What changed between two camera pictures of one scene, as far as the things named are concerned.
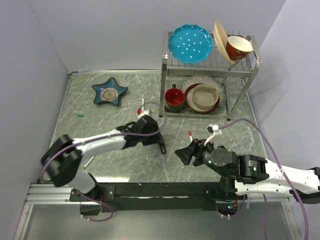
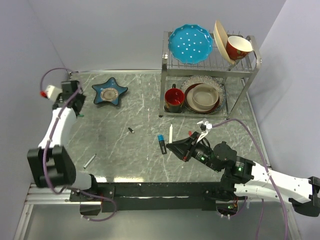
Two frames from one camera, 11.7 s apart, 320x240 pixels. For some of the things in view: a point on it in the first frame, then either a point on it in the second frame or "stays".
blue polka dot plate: x=190 y=44 stays
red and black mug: x=174 y=100 stays
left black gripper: x=155 y=138 -> x=81 y=97
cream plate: x=221 y=39 stays
